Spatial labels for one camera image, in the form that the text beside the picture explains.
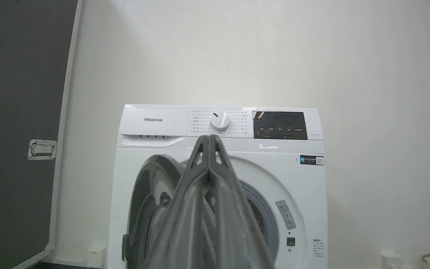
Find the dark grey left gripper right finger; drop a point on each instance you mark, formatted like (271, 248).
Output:
(233, 209)

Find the large black flight case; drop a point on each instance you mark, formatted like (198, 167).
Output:
(15, 130)

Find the white Hisense washing machine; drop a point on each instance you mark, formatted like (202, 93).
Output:
(218, 179)

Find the white wall socket box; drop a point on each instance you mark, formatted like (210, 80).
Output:
(390, 260)
(96, 256)

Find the grey round washing machine door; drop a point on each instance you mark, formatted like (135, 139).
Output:
(149, 209)

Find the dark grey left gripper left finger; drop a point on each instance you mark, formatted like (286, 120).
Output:
(185, 209)

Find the white round program dial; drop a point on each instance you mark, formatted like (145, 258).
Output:
(220, 121)

